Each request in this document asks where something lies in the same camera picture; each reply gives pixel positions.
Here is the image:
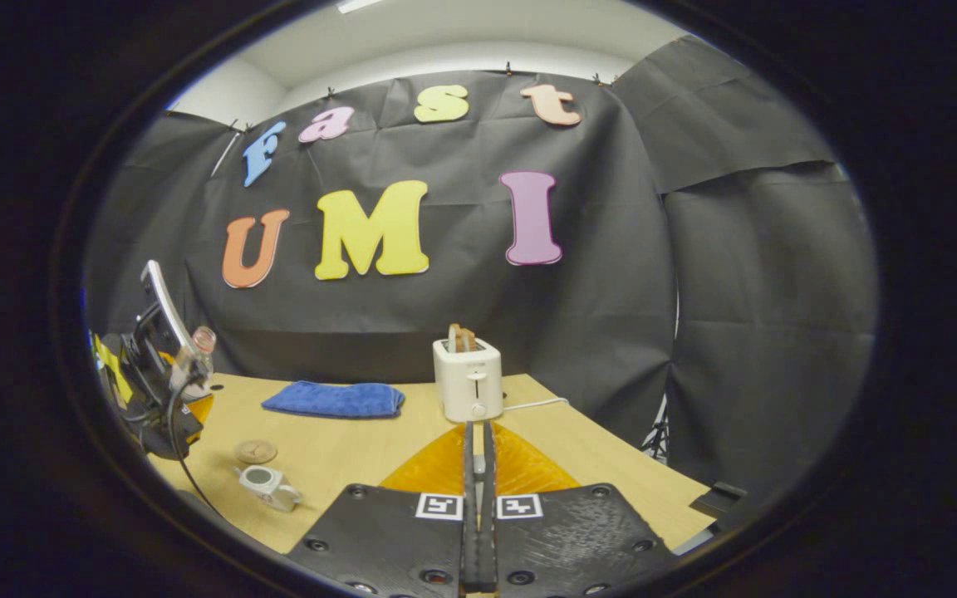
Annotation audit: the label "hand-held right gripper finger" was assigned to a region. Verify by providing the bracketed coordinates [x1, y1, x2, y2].
[286, 420, 481, 598]
[478, 420, 680, 598]

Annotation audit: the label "clear plastic water bottle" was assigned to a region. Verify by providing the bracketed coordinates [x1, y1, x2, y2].
[169, 326, 218, 395]

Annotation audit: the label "white ceramic teacup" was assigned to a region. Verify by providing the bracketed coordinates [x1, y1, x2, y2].
[235, 465, 304, 513]

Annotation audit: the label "blue folded towel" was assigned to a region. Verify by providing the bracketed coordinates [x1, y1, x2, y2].
[261, 380, 406, 419]

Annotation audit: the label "white toaster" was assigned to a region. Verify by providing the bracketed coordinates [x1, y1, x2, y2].
[433, 336, 504, 424]

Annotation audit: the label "metal stand legs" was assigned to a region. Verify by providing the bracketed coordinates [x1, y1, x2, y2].
[643, 395, 670, 458]

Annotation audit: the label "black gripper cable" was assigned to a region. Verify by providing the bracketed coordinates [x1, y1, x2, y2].
[164, 378, 222, 512]

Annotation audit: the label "black bracket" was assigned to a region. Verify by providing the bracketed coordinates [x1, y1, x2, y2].
[690, 480, 749, 520]

